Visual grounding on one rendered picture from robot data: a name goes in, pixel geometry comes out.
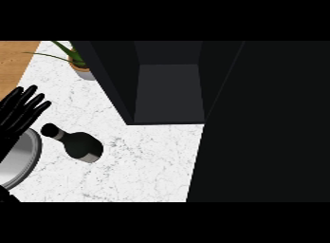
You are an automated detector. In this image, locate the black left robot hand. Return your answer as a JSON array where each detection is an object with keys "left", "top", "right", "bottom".
[{"left": 0, "top": 84, "right": 53, "bottom": 203}]

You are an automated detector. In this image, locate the dark wine bottle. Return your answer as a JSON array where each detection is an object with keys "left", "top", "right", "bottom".
[{"left": 40, "top": 122, "right": 104, "bottom": 164}]

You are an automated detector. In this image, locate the dark grey open cabinet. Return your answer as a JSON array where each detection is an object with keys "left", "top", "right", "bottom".
[{"left": 69, "top": 41, "right": 246, "bottom": 125}]

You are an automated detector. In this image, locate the dark grey cabinet door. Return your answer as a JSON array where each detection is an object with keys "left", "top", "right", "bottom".
[{"left": 186, "top": 41, "right": 330, "bottom": 203}]

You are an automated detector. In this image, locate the grey round metal pot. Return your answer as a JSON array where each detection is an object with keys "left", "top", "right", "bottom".
[{"left": 0, "top": 127, "right": 42, "bottom": 191}]

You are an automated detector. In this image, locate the green potted plant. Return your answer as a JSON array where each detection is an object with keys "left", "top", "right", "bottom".
[{"left": 22, "top": 41, "right": 97, "bottom": 82}]

